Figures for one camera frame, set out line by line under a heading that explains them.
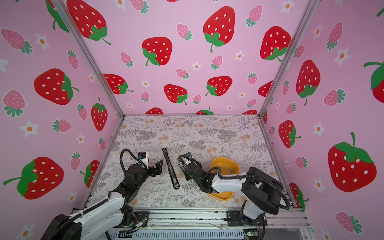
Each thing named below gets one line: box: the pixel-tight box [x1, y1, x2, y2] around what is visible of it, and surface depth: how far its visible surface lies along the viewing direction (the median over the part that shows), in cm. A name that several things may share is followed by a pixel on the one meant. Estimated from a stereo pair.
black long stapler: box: [162, 147, 180, 190], surface depth 92 cm
